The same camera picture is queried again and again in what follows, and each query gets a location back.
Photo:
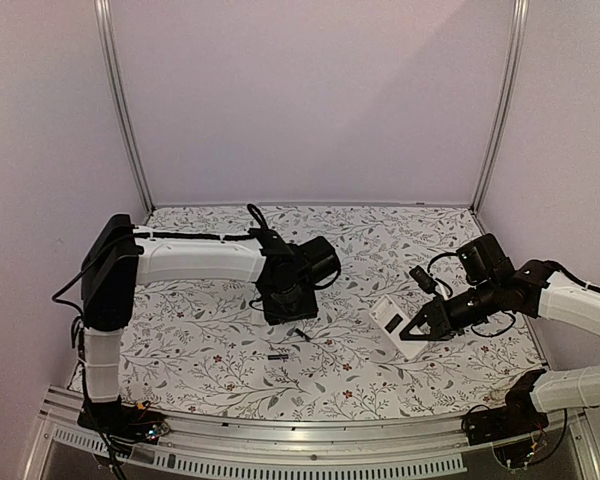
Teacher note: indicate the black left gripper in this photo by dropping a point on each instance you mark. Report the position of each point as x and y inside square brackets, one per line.
[310, 309]

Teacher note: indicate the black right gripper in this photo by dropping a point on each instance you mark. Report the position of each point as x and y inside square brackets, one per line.
[440, 316]

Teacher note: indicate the white battery cover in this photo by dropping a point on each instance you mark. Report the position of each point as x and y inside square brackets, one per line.
[257, 318]

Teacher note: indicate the white and red remote control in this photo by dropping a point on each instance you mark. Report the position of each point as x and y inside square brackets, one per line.
[392, 320]

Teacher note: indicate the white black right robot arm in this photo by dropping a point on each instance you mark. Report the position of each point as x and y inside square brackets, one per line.
[538, 289]

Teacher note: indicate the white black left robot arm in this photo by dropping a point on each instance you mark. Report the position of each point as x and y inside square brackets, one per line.
[287, 277]

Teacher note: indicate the floral patterned table mat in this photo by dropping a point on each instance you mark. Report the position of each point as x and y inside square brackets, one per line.
[191, 345]

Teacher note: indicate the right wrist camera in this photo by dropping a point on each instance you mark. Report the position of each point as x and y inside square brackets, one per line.
[423, 279]

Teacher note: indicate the aluminium front rail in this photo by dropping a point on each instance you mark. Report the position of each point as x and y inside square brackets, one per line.
[215, 447]

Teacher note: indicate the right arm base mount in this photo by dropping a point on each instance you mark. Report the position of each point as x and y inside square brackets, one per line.
[518, 415]

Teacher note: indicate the right aluminium frame post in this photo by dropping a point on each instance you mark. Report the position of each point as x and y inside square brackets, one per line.
[514, 50]

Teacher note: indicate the aluminium frame post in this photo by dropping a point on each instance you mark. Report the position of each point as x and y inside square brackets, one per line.
[104, 22]
[514, 50]

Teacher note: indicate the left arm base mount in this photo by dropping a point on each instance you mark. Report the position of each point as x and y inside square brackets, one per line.
[128, 424]

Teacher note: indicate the left aluminium frame post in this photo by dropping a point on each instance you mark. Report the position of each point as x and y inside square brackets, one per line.
[104, 22]

